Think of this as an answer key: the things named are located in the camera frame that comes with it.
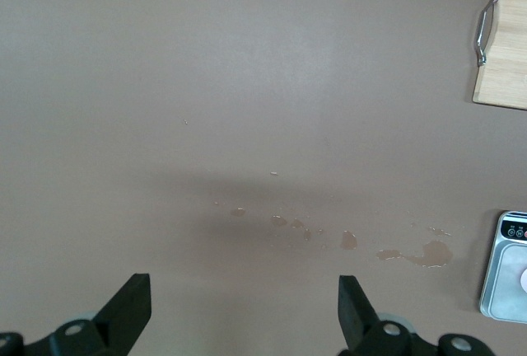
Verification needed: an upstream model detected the wooden cutting board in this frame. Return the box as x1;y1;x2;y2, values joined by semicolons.
471;0;527;110

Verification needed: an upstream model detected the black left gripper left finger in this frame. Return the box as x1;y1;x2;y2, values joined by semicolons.
24;273;152;356

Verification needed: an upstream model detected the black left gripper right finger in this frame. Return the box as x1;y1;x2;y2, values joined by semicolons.
337;274;437;356

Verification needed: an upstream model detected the brown liquid spill puddle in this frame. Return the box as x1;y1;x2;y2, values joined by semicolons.
376;240;454;269

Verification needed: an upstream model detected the silver digital kitchen scale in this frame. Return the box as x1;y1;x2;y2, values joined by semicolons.
479;210;527;324

